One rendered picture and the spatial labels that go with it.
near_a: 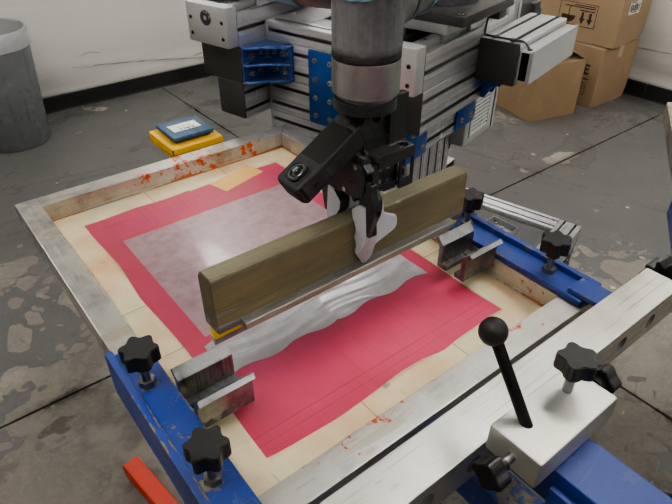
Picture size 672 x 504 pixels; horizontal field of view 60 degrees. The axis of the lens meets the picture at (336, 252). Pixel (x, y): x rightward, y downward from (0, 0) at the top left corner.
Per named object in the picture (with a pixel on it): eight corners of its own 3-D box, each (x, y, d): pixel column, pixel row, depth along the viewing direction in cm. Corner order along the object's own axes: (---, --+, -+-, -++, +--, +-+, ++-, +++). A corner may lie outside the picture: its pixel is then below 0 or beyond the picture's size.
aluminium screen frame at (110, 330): (20, 222, 106) (14, 204, 104) (286, 138, 136) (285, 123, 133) (243, 572, 56) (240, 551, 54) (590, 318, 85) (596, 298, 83)
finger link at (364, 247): (405, 256, 75) (402, 190, 71) (371, 273, 72) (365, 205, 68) (389, 248, 78) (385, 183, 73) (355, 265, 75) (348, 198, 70)
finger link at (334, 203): (369, 235, 80) (379, 181, 74) (336, 251, 77) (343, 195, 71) (355, 222, 82) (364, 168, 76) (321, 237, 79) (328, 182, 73)
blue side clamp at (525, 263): (422, 241, 103) (425, 207, 99) (441, 231, 106) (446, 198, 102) (570, 334, 84) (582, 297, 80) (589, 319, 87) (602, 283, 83)
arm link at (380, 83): (362, 71, 58) (313, 52, 63) (361, 115, 61) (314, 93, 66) (416, 57, 62) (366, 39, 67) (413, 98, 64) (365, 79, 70)
